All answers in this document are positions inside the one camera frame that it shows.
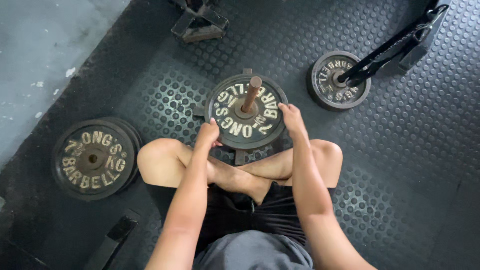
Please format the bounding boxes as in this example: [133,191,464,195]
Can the grey shirt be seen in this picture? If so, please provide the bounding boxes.
[193,229,314,270]

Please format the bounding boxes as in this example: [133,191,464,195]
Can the person's right leg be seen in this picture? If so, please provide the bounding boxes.
[208,139,344,188]

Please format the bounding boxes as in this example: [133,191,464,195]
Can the small lettered iron weight plate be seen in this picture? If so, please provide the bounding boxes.
[204,74,289,151]

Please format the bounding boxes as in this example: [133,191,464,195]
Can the black studded rubber mat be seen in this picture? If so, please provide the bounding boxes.
[0,0,480,270]

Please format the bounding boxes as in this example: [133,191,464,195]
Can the person's left leg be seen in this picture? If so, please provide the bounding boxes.
[136,138,273,206]

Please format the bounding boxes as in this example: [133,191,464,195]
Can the black flat metal bar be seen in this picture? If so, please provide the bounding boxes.
[83,215,140,270]

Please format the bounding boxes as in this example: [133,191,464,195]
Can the person's leg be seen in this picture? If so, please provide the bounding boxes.
[208,139,344,188]
[136,138,273,206]

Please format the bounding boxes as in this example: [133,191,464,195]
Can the black loading pin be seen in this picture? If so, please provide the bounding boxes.
[337,15,432,84]

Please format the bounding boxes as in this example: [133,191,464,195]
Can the large plain-edged iron weight plate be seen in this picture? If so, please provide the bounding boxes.
[98,116,143,190]

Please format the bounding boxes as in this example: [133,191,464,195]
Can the rusty plate stand with post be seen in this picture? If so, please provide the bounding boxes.
[192,68,286,166]

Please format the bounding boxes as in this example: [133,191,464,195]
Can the black metal block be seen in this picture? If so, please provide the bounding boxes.
[397,42,430,74]

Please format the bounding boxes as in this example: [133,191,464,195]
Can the worn grey iron weight plate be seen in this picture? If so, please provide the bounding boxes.
[306,50,372,112]

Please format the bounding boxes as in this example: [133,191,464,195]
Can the black strap with carabiner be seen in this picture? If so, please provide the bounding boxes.
[346,4,450,88]

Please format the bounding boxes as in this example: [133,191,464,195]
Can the person's right hand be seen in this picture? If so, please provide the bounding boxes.
[278,103,310,143]

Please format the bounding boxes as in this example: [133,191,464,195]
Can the person's left hand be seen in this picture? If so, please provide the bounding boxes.
[194,117,224,151]

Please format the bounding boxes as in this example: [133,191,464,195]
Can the black metal cross stand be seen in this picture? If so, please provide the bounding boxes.
[170,0,230,44]

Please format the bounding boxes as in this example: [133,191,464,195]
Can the large lettered iron weight plate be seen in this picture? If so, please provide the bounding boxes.
[52,119,136,202]

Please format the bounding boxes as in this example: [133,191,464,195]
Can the black shorts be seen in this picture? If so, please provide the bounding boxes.
[194,181,335,256]

